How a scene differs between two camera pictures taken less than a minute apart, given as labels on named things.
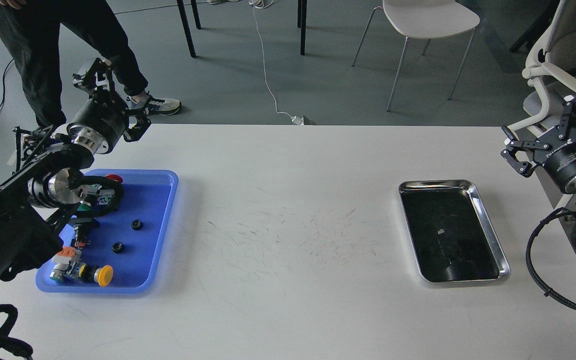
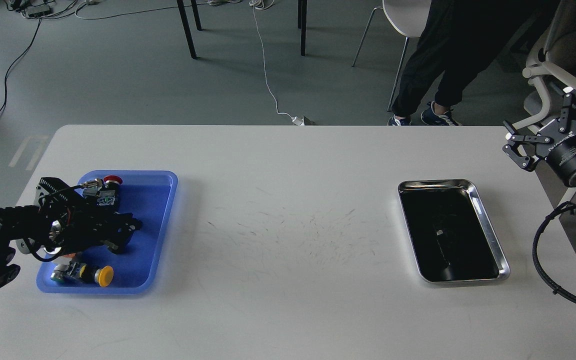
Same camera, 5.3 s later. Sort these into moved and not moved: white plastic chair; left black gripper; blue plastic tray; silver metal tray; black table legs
Moved: left black gripper
Not moved: white plastic chair; blue plastic tray; black table legs; silver metal tray
